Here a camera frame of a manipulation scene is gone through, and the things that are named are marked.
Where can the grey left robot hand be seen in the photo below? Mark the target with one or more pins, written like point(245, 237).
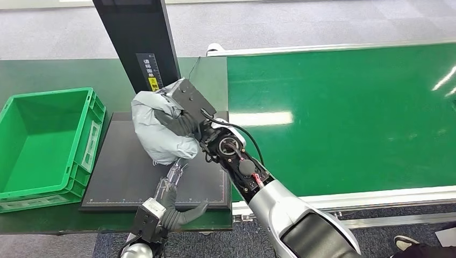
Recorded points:
point(180, 217)

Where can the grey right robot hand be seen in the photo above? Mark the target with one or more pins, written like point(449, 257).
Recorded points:
point(178, 124)

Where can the white red-print parcel bag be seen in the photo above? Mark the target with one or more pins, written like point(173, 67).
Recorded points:
point(156, 142)

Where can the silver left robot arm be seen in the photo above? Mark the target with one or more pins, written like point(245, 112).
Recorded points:
point(137, 251)

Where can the black inbound scanner machine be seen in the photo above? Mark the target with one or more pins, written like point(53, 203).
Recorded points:
point(124, 178)

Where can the white conveyor roller end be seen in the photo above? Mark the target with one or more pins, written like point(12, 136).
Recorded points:
point(213, 48)

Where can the green conveyor belt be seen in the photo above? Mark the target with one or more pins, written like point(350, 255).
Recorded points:
point(338, 107)

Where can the black yellow scanner label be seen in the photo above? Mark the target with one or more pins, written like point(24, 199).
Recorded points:
point(151, 71)

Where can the dark green table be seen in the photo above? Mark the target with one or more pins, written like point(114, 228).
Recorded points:
point(53, 74)

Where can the green plastic crate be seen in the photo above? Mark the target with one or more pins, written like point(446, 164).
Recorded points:
point(39, 142)

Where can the person's shoe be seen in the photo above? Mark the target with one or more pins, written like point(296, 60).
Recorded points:
point(404, 243)

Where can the white paper sheet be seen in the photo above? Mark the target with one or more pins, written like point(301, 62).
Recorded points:
point(447, 236)

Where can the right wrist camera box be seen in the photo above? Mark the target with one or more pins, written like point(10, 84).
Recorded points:
point(190, 98)

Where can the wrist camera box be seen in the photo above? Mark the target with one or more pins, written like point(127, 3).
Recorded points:
point(190, 98)
point(146, 220)

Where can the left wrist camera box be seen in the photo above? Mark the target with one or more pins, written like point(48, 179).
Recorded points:
point(146, 220)

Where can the aluminium conveyor frame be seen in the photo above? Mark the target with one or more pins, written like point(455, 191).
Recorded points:
point(374, 199)

